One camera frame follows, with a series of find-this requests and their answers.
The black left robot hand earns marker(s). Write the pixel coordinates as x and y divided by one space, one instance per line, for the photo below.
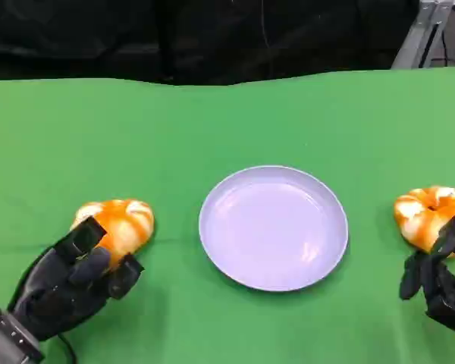
57 280

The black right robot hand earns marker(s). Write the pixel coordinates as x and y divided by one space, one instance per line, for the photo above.
440 280

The orange white toy bread roll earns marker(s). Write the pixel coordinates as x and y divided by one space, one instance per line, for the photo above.
125 223
421 216

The lilac plate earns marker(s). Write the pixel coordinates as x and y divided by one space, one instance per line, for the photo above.
273 228

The green table cloth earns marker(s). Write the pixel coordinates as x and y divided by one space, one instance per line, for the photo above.
227 125

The black backdrop curtain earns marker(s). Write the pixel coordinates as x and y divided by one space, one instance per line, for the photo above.
174 38

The grey aluminium frame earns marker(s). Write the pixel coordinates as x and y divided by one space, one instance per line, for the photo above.
421 38

